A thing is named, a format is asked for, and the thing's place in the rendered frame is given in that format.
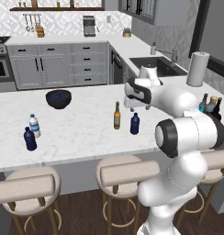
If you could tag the dark sink basin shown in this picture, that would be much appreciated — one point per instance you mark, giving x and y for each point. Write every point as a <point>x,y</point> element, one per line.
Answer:
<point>165,65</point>

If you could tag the grey glass bottle tan cap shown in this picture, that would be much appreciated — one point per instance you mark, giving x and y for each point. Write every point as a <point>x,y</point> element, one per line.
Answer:
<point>212,105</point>

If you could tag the steel oven with hob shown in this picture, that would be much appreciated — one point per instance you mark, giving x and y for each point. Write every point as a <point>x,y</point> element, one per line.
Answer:
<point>2,65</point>

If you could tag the grey wall cupboard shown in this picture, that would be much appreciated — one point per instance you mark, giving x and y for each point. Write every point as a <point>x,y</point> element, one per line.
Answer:
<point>141,10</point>

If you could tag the rail with hanging tools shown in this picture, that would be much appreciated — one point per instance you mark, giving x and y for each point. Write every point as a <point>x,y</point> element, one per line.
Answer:
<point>31,20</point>

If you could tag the grey base cupboard run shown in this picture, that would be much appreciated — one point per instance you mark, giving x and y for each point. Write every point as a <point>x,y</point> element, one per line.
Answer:
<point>58,65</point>

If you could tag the dark glass bottle teal base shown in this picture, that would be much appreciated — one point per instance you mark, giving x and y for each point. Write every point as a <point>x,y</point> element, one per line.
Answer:
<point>203,103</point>

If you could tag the small dark jar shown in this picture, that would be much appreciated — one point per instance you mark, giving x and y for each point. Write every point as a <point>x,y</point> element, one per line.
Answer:
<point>72,3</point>

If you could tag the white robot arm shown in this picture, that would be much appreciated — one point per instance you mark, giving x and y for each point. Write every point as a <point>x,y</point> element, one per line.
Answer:
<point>184,131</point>

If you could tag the dark blue plastic bottle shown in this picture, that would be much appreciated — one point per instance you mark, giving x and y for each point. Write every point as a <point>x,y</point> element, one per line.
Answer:
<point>30,140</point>
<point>135,124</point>

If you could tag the grey tap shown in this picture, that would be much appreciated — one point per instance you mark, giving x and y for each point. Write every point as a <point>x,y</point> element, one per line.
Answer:
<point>172,55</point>

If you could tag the small brown shaker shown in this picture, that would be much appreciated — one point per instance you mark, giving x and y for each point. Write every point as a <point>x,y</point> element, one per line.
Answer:
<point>20,4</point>

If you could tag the grey coffee machine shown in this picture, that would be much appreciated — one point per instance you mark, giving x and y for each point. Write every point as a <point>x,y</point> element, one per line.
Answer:
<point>89,27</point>

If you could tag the small yellow jar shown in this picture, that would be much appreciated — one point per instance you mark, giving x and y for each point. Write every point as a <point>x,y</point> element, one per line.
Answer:
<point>58,4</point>

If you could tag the white wall socket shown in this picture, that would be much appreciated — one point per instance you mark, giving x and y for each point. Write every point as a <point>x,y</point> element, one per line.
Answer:
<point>108,19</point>

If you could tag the brown wooden board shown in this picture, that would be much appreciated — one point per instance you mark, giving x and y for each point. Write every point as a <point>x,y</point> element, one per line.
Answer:
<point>34,3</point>

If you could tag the dark wooden wall shelf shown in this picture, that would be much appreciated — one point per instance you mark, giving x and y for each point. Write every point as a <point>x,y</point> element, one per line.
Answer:
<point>55,9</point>

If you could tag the black dishwasher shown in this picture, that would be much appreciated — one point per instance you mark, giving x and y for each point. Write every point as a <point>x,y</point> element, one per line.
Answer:
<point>116,65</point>

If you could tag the dark blue bowl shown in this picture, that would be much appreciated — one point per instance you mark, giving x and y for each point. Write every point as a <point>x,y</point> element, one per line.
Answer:
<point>58,99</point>

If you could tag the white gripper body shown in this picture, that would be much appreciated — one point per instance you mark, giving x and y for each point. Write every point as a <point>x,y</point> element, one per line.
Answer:
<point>136,102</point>

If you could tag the grey soap dispenser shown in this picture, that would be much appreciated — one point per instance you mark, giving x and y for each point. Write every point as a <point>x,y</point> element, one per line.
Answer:
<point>153,49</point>

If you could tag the yellow jar with plant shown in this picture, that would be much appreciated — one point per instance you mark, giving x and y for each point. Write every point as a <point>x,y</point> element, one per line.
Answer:
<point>127,33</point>

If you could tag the beige wooden bar stool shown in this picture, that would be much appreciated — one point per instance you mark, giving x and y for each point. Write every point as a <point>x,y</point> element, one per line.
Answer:
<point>123,176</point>
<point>28,189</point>
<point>216,171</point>

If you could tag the amber glass bottle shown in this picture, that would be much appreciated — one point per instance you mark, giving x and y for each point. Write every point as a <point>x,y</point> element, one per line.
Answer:
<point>117,117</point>

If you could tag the white plastic bottle blue cap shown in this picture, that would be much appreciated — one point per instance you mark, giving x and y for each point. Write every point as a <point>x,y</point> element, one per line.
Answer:
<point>34,126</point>

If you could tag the white paper towel roll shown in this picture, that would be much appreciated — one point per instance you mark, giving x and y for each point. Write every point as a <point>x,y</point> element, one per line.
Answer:
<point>197,69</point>

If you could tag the wooden knife block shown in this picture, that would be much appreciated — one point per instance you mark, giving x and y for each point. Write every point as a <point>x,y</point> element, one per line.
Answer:
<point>40,31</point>

